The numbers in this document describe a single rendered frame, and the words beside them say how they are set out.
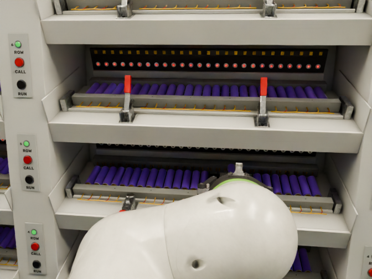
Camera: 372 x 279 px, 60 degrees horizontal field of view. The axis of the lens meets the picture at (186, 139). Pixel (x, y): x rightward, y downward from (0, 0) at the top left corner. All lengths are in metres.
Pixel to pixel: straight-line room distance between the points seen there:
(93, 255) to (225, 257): 0.12
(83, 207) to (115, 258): 0.44
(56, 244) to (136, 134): 0.31
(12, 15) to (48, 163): 0.29
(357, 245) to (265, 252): 0.44
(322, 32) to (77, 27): 0.45
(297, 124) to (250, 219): 0.37
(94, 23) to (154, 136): 0.24
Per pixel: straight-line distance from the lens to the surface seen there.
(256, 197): 0.32
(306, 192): 0.75
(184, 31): 0.62
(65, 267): 0.84
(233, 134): 0.62
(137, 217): 0.34
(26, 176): 0.75
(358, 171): 0.68
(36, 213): 0.78
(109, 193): 0.74
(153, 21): 0.63
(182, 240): 0.31
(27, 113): 0.72
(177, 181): 0.74
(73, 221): 0.75
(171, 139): 0.63
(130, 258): 0.31
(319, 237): 0.71
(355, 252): 0.74
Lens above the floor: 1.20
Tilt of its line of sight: 11 degrees down
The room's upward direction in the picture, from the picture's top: 1 degrees clockwise
